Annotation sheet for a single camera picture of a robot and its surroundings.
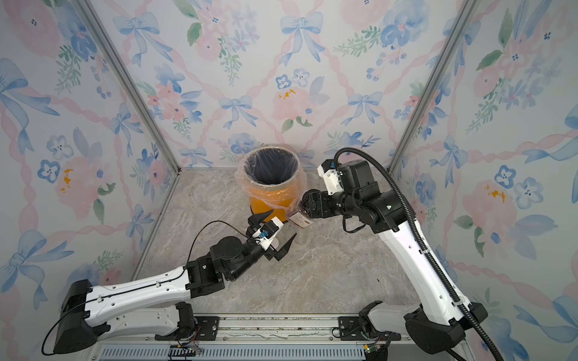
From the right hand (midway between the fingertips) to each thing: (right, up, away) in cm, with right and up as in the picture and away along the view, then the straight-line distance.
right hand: (307, 189), depth 67 cm
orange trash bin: (-14, +7, +34) cm, 37 cm away
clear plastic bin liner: (-1, +2, +20) cm, 20 cm away
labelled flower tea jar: (-2, -8, -2) cm, 9 cm away
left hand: (-7, -9, -2) cm, 12 cm away
